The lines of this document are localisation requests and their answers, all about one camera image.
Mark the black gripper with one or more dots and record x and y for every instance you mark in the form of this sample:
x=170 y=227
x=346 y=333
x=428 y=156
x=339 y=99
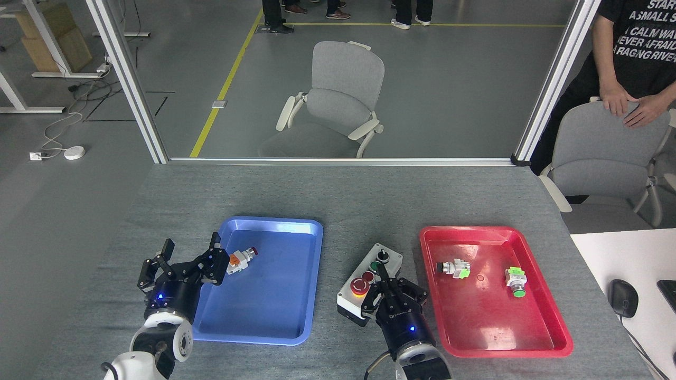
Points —
x=404 y=322
x=177 y=298

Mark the grey four-button control box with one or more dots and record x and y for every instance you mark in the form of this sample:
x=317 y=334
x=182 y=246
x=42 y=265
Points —
x=351 y=303

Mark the large cardboard box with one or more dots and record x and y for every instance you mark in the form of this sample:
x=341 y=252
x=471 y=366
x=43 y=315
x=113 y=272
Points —
x=68 y=53

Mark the small cardboard box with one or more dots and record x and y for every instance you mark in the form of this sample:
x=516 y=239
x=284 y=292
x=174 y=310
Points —
x=47 y=21

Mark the person's right hand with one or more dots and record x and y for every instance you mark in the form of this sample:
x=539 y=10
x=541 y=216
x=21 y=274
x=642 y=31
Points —
x=612 y=100

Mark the person's left hand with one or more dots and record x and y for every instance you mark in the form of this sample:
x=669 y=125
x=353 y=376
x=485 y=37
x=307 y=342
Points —
x=652 y=108

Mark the blue plastic tray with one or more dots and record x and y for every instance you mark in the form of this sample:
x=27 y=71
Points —
x=269 y=295

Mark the red plastic tray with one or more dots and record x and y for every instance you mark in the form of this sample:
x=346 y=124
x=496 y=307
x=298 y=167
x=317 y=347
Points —
x=491 y=311

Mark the metal floor plate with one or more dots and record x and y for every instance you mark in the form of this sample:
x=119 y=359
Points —
x=219 y=104

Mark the white round floor device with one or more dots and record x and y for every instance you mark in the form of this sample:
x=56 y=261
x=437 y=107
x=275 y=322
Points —
x=74 y=152

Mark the grey office chair white arms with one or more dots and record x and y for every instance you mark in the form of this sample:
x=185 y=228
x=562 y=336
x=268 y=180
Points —
x=607 y=153
x=343 y=100

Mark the white power strip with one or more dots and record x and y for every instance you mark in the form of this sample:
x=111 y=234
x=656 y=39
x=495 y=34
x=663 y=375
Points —
x=103 y=67

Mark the black computer mouse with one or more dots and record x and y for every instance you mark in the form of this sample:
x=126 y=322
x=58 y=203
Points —
x=623 y=298

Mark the white side table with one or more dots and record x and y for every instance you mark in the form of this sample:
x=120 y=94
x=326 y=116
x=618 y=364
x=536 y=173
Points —
x=634 y=253

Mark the person with black shoes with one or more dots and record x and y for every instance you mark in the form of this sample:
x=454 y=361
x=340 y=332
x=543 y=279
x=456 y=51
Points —
x=274 y=13

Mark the black keyboard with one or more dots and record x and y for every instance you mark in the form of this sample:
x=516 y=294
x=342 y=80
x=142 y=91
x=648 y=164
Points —
x=669 y=293

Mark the person with white shoes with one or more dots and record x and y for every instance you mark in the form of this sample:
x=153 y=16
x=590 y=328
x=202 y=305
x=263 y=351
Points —
x=409 y=13

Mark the person with brown shoes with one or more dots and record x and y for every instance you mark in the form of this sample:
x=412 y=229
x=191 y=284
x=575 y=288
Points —
x=337 y=13

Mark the person in printed shirt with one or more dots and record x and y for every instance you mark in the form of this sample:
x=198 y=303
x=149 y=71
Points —
x=644 y=63

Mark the orange white red-head switch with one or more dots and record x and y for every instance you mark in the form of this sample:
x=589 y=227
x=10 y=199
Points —
x=240 y=259

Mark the black-head switch green block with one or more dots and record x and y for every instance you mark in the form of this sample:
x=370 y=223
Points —
x=455 y=268

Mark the green-head push button switch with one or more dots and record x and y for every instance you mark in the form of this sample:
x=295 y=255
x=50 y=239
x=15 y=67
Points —
x=516 y=279

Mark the silver aluminium rail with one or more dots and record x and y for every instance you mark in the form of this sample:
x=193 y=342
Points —
x=343 y=161

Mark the white wall socket plug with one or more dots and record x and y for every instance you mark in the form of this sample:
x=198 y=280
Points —
x=35 y=156

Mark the silver aluminium post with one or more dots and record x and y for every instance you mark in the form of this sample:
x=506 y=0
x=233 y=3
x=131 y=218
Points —
x=554 y=84
x=129 y=79

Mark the white desk frame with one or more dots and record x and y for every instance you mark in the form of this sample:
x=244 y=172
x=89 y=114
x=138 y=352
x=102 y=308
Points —
x=47 y=39

